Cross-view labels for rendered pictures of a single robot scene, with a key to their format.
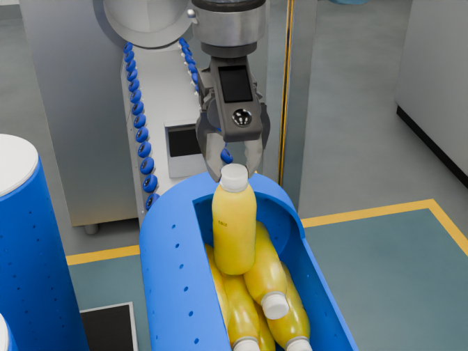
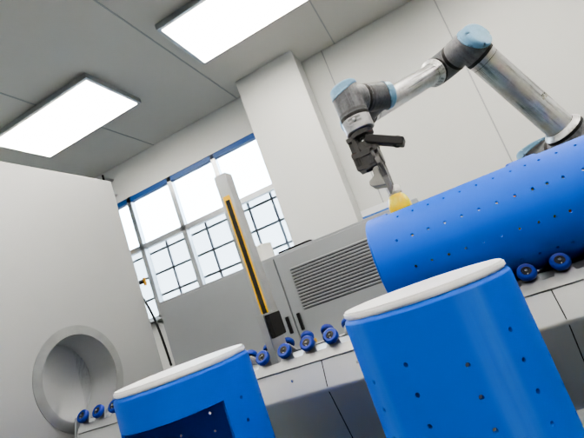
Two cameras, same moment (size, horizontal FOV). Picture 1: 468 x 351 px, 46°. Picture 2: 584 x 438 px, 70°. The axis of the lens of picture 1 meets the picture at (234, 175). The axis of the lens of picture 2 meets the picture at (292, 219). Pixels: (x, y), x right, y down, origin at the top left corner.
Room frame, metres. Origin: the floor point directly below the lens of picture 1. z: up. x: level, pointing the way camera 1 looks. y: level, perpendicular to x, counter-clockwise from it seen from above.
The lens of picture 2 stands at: (0.26, 1.21, 1.08)
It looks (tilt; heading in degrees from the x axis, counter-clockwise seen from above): 11 degrees up; 301
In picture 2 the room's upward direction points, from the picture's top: 20 degrees counter-clockwise
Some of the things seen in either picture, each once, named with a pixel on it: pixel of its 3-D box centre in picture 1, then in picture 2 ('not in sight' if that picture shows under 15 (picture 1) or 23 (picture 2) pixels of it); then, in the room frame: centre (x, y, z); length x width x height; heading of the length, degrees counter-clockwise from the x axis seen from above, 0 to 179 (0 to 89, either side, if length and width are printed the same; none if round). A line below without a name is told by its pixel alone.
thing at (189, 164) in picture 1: (186, 150); (275, 335); (1.13, 0.12, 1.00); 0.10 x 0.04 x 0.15; 103
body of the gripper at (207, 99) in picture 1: (228, 78); (366, 151); (0.66, 0.01, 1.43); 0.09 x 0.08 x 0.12; 12
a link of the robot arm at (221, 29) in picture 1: (226, 19); (358, 126); (0.65, 0.01, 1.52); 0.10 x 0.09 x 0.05; 102
